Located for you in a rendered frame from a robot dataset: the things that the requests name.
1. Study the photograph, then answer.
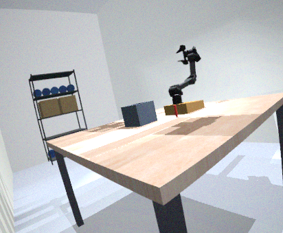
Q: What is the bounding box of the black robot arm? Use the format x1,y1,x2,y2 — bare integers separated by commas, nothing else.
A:
168,46,201,104

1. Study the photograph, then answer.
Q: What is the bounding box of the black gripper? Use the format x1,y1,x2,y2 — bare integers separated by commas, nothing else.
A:
176,45,189,65

